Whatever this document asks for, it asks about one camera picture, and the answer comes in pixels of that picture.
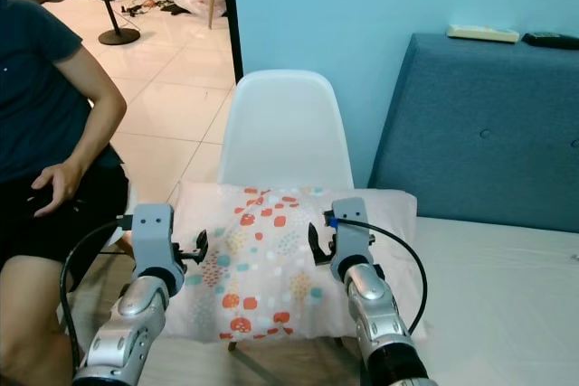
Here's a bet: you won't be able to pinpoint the black remote control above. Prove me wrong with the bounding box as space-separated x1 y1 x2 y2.
521 32 579 50

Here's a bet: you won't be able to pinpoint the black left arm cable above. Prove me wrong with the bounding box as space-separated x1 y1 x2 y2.
62 214 137 378

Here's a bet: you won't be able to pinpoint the white remote control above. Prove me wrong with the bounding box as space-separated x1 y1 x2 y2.
446 24 521 44

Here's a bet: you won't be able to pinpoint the tangled floor cables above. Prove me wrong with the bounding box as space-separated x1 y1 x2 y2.
122 0 173 16

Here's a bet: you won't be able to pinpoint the white plastic chair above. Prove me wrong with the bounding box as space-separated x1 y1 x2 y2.
215 70 356 353

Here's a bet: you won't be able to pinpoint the black door frame strip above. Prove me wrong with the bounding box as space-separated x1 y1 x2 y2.
217 0 245 81

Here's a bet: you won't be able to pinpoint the person in navy t-shirt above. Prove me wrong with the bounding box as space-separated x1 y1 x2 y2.
0 0 130 386

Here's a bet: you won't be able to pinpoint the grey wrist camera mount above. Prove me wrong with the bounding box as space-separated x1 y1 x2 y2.
133 203 177 274
328 197 374 265

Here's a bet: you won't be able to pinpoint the white pillow with coloured dots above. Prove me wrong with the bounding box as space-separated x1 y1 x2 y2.
174 181 426 344

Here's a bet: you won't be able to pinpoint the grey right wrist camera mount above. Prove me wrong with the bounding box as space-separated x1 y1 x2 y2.
328 197 374 265

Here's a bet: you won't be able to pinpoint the blue upholstered headboard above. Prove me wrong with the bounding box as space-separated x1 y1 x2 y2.
366 32 579 224

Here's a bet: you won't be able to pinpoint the person's hand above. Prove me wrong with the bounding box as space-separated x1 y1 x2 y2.
32 162 87 218

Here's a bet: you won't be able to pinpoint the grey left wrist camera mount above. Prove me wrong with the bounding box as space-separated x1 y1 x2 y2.
133 203 177 274

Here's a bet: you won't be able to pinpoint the bed with light sheet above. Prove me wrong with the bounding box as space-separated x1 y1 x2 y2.
407 214 579 386

